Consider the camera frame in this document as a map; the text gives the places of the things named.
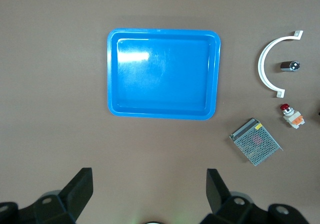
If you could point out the red indicator light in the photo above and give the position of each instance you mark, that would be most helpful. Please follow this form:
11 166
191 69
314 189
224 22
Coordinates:
293 118

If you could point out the blue plastic tray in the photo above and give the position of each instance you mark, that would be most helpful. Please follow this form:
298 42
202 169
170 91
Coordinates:
162 78

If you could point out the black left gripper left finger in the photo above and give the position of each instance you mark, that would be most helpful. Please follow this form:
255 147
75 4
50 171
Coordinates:
77 196

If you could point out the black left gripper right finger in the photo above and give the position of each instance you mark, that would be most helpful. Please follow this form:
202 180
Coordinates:
220 196

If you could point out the metal mesh power supply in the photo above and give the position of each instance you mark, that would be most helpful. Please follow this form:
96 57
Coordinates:
255 141

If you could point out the small chrome cylinder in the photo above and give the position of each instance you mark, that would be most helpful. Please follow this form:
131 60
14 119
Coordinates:
287 66

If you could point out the large white curved bracket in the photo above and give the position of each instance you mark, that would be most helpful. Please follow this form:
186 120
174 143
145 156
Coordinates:
261 66

